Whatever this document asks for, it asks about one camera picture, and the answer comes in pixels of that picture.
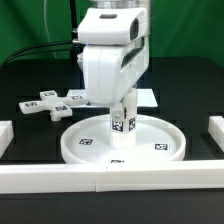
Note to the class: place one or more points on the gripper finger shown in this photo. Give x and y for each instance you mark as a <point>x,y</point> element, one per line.
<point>118,118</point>

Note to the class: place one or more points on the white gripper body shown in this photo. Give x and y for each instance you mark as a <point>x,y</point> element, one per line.
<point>115,54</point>

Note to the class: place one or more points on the white round table top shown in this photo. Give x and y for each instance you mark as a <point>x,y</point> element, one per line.
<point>96,141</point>

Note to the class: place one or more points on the white cross-shaped table base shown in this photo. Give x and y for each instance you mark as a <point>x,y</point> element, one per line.
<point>59,107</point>

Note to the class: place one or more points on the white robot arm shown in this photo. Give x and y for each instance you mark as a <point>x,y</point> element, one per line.
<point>116,3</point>

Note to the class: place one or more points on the white marker sheet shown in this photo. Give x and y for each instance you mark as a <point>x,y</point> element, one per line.
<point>145,97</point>

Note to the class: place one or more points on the white left side block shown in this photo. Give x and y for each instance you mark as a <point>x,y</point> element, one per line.
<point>6,135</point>

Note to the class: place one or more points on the white front rail right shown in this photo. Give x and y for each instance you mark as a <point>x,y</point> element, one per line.
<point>196,174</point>

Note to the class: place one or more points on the white rail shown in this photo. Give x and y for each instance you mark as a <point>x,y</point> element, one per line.
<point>54,178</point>
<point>196,174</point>

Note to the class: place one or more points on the white front rail left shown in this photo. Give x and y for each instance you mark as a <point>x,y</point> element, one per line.
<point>54,178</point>

